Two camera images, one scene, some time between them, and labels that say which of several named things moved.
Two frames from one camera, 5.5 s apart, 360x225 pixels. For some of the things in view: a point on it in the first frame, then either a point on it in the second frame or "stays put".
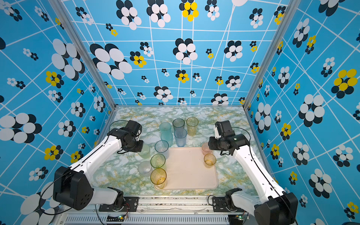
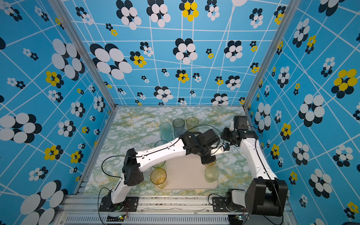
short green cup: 145,152 to 211,174
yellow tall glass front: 158,178 stays put
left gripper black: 141,143 to 211,159
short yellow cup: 209,160 stays put
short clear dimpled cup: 145,168 stays put
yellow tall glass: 191,123 stays put
